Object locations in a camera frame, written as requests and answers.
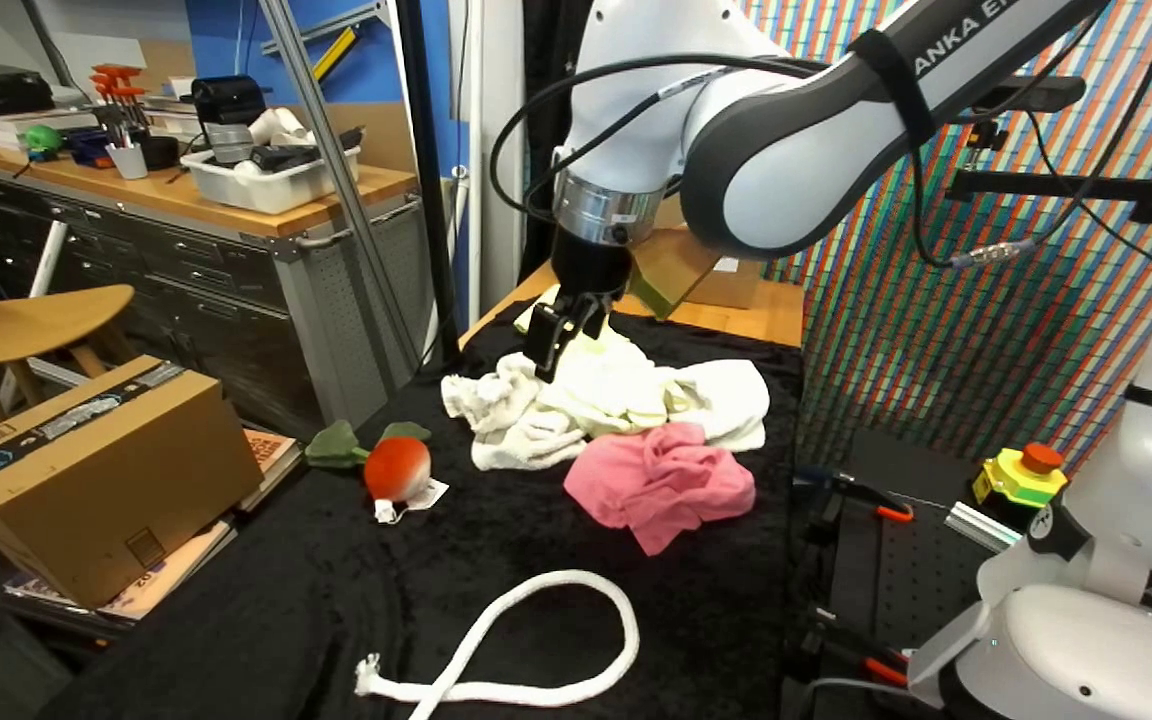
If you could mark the pink cloth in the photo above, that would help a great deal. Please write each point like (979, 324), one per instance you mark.
(661, 480)

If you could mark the aluminium bar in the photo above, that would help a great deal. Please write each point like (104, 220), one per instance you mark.
(981, 527)

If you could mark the red radish plush toy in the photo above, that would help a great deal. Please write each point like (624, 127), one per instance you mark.
(398, 470)

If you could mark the aluminium frame strut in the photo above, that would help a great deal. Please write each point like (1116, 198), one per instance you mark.
(336, 170)

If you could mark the colourful patterned backdrop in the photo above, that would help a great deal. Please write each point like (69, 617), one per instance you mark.
(936, 340)

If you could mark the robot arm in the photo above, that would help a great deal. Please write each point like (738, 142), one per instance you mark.
(816, 150)

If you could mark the grey workbench with wooden top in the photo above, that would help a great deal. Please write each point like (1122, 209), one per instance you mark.
(216, 270)

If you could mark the white plastic bin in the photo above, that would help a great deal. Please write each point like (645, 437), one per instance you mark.
(266, 188)

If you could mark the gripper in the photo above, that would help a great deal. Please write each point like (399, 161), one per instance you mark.
(591, 265)

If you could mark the small cardboard box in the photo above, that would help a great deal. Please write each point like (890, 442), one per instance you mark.
(681, 265)

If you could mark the yellow emergency stop button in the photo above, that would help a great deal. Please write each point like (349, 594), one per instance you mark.
(1021, 478)

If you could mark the camera on mount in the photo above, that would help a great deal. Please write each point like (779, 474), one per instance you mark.
(1056, 185)

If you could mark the green ball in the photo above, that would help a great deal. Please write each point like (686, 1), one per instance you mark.
(42, 140)

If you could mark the large cardboard box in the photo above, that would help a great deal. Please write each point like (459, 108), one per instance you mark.
(106, 480)

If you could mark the black pole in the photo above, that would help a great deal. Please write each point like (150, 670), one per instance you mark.
(428, 180)

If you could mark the black table cloth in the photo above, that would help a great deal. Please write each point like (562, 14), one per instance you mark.
(336, 600)

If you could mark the wooden stool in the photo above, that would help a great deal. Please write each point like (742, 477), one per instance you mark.
(26, 325)

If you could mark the black label printer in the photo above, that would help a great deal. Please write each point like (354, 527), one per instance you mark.
(228, 115)

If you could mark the white cup with pens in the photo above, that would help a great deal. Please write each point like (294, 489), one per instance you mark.
(128, 160)

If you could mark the white shirt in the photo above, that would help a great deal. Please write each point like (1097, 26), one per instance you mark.
(636, 400)

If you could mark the stack of books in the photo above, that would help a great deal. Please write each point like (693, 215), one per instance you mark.
(31, 125)

